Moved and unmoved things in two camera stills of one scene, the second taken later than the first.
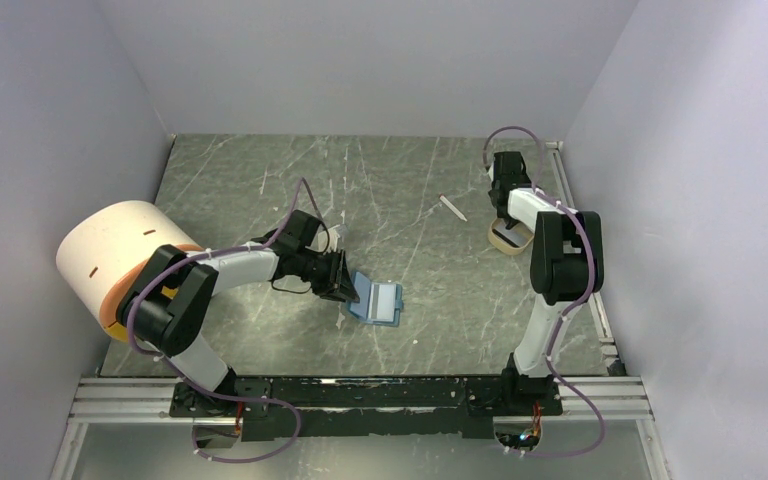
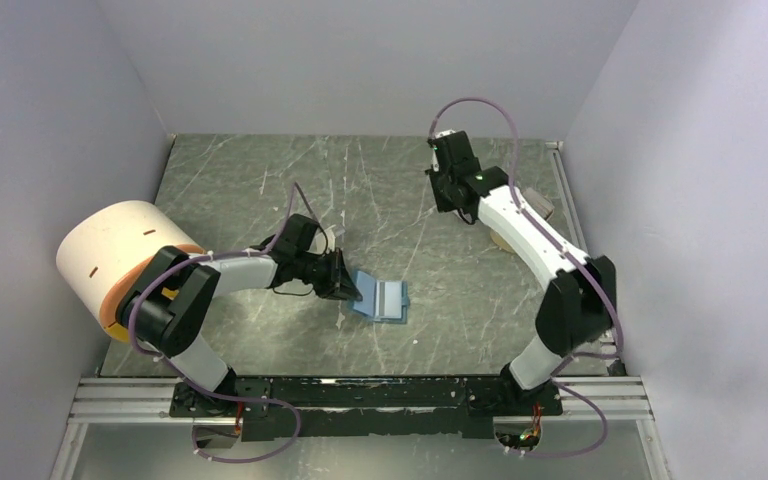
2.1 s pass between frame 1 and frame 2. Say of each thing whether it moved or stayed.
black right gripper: moved
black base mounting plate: stayed
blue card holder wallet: stayed
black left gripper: stayed
